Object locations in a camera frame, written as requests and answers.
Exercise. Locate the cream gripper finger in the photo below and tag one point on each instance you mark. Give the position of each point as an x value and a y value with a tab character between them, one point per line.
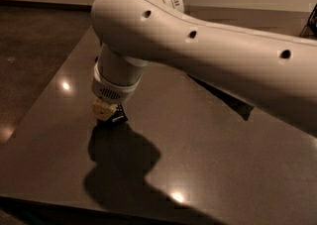
103	110

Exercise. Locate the black rxbar chocolate bar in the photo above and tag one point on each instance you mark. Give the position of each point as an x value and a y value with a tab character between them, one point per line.
118	118

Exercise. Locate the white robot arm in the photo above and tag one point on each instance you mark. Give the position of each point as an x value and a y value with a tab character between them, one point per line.
276	73

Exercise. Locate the black object at right edge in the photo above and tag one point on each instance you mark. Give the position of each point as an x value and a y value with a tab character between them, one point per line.
310	28

